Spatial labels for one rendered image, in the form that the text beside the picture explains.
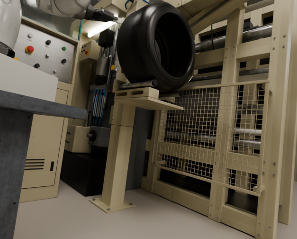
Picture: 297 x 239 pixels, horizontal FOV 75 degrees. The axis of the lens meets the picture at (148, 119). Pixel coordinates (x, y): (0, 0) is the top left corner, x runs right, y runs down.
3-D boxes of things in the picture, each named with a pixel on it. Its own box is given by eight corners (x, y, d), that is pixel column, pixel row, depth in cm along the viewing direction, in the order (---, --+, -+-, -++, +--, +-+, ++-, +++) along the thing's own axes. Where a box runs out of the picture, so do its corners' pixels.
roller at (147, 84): (119, 83, 143) (124, 85, 146) (118, 89, 142) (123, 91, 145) (153, 78, 118) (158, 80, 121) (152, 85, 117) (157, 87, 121)
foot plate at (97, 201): (88, 200, 153) (88, 197, 153) (115, 195, 171) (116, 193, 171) (106, 213, 133) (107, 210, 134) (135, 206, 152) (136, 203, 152)
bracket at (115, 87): (112, 92, 141) (113, 79, 142) (149, 103, 169) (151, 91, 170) (114, 92, 139) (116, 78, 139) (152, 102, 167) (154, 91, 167)
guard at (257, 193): (149, 165, 176) (158, 89, 180) (151, 164, 177) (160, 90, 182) (259, 197, 112) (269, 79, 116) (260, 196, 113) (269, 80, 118)
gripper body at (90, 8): (86, -1, 94) (103, 4, 100) (78, 5, 100) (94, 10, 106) (87, 15, 95) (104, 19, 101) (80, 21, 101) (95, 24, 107)
